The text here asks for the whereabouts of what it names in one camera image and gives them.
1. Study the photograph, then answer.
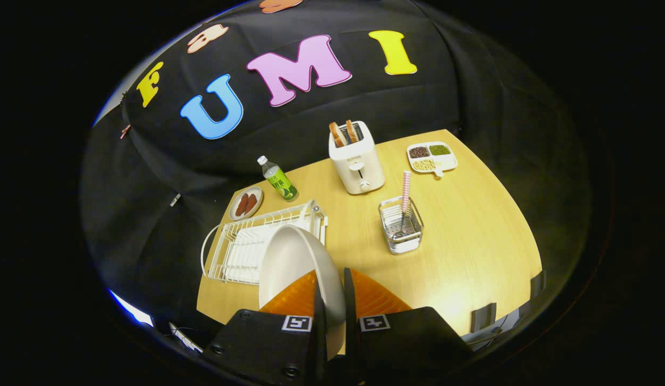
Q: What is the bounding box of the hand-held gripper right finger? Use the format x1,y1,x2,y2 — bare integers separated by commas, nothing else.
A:
343,267,475,386

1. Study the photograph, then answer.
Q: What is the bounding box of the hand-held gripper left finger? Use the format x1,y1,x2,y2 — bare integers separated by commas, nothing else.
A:
203,270,328,386

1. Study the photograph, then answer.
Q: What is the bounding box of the white plate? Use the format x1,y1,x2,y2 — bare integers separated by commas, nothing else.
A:
258,224,346,360

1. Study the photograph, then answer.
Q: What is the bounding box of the white wire dish rack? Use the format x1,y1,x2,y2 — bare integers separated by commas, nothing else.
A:
201,199,328,285

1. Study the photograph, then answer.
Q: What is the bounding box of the metal wire basket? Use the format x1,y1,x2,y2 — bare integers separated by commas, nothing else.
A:
378,196,424,255

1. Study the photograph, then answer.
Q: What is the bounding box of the red checked handle spoon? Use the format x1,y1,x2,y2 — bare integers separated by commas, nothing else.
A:
392,170,413,239

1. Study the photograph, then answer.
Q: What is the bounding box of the small beige saucer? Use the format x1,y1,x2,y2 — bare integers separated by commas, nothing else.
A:
228,186,264,221

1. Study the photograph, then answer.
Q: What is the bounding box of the green label plastic bottle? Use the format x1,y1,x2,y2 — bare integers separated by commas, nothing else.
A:
257,155,299,202

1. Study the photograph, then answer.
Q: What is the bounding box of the white toaster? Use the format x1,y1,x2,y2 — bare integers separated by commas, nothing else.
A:
328,121,386,195

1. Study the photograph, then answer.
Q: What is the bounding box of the white divided bean tray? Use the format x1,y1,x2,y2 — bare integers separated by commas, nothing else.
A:
407,142,459,177

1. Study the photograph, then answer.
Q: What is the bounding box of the black backdrop cloth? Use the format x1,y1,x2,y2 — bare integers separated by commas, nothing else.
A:
80,0,595,344

